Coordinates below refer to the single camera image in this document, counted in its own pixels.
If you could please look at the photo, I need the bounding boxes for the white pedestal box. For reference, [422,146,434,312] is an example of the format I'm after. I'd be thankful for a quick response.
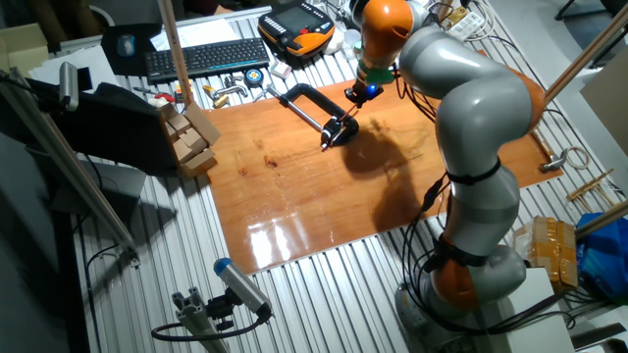
[483,267,578,353]

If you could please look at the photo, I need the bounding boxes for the black round tape measure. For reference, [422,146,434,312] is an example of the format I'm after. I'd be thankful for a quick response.
[243,68,265,89]

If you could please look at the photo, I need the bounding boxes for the white foam sheets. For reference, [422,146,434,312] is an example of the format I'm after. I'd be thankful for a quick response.
[27,44,119,94]

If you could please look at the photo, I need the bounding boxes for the white paper sheets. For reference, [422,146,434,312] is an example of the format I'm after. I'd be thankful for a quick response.
[149,18,241,52]

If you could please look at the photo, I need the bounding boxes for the orange and black teach pendant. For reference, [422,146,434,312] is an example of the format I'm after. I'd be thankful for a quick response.
[257,0,338,59]

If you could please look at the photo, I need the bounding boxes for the pale tape roll ring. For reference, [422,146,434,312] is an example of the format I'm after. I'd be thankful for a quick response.
[563,145,592,172]

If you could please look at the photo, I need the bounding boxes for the glass jar with white lid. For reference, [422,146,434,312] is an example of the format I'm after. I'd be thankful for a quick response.
[342,28,363,60]

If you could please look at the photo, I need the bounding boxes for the grey computer mouse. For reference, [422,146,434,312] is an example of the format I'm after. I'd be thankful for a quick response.
[116,33,136,59]

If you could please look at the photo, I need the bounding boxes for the small printed card box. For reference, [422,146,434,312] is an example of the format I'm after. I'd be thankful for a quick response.
[269,61,293,80]

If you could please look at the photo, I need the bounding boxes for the brass fitting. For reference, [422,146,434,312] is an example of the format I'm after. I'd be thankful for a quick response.
[203,85,231,110]

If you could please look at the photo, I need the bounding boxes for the blue plastic bag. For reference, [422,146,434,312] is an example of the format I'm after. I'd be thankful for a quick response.
[576,211,628,300]

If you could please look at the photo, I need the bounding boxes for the large cardboard box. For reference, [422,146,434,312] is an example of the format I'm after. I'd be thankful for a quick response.
[0,23,50,75]

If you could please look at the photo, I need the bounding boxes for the aluminium camera mount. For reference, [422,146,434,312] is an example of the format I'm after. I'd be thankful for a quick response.
[171,286,236,353]

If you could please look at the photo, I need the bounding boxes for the aluminium frame beam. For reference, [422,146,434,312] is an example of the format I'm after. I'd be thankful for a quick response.
[0,68,141,266]

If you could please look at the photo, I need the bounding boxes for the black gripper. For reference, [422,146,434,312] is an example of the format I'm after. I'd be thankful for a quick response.
[344,80,385,110]

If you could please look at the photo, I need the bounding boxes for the orange wooden board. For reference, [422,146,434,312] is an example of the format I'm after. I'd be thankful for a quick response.
[203,48,564,276]

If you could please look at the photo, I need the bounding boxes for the wooden frame pole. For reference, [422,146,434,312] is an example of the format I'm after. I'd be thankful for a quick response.
[156,0,194,107]
[544,2,628,104]
[574,199,628,241]

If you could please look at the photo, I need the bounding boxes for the white rounded plastic object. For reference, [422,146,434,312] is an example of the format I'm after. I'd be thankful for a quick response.
[323,31,347,56]

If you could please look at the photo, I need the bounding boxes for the small cardboard block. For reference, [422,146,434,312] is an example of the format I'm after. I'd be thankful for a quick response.
[166,113,192,136]
[179,127,208,153]
[172,138,196,164]

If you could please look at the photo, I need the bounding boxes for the taped cardboard package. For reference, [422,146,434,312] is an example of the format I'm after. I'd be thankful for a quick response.
[514,215,580,290]

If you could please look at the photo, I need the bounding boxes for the black keyboard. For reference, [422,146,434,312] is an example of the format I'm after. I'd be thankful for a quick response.
[143,37,271,84]

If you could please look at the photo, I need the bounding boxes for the wooden stick bundle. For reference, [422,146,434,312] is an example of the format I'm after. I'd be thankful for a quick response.
[566,168,617,212]

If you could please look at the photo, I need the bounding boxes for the hammer with wooden handle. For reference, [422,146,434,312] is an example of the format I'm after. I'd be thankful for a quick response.
[532,129,569,174]

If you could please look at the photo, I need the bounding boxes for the black camera cable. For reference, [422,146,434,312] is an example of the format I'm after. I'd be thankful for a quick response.
[150,313,271,343]

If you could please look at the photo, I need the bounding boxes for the chrome pipe fitting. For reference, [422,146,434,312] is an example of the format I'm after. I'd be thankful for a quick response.
[213,83,250,99]

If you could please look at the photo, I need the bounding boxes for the black pencil sharpener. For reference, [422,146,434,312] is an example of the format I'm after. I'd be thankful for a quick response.
[321,116,347,151]

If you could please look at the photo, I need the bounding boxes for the white power strip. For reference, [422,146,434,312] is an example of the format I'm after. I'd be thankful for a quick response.
[448,9,487,43]

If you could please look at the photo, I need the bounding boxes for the black C-clamp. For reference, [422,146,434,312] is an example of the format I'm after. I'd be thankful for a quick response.
[252,81,361,151]

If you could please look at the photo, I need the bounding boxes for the silver camera with blue end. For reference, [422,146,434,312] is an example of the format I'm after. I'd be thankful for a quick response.
[213,257,274,318]

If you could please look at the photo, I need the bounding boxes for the black mouse pad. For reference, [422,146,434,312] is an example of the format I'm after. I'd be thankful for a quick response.
[100,23,163,77]

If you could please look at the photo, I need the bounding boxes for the black panel screen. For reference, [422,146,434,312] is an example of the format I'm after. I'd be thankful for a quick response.
[26,77,181,177]

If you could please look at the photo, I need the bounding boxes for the red handled tool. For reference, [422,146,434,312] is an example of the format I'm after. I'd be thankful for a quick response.
[131,86,177,104]

